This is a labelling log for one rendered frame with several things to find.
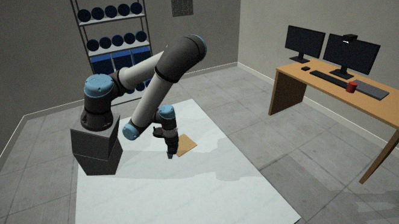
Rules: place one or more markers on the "tan mat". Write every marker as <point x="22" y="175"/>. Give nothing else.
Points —
<point x="184" y="145"/>

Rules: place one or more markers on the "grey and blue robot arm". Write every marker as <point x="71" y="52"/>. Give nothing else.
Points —
<point x="165" y="69"/>

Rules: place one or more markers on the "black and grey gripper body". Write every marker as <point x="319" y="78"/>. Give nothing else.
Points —
<point x="171" y="138"/>

